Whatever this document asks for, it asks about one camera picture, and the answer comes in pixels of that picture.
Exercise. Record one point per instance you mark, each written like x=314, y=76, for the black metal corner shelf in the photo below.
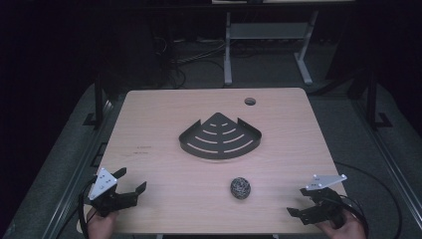
x=220, y=137

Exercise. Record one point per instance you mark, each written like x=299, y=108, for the person's right hand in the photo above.
x=345, y=229

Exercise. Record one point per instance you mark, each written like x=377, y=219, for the aluminium rail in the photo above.
x=76, y=172
x=391, y=159

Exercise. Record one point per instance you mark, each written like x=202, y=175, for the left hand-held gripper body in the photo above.
x=109, y=199

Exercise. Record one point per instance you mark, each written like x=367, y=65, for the person's left hand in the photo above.
x=101, y=225

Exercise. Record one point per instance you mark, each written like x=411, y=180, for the steel wool ball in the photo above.
x=240, y=188

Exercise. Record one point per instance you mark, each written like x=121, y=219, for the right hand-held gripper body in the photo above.
x=323, y=202

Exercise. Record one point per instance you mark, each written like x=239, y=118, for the grey metal desk frame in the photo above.
x=268, y=31

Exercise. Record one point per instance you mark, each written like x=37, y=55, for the black metal stand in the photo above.
x=99, y=99
x=373, y=99

